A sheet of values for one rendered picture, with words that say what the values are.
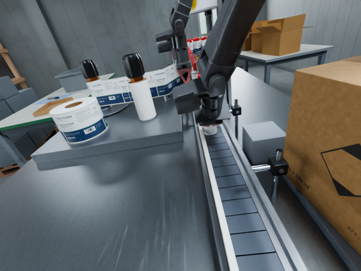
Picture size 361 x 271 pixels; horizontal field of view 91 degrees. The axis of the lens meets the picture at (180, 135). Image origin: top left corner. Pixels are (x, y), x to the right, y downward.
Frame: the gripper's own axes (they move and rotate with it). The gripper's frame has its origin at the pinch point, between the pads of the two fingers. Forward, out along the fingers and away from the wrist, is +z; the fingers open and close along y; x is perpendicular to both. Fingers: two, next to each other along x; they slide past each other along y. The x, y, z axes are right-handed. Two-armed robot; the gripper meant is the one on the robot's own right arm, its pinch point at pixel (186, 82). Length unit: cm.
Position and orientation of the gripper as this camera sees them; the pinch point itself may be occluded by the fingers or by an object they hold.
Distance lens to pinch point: 86.6
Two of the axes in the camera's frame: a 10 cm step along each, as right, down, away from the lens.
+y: 0.3, 4.9, -8.7
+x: 9.8, -1.7, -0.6
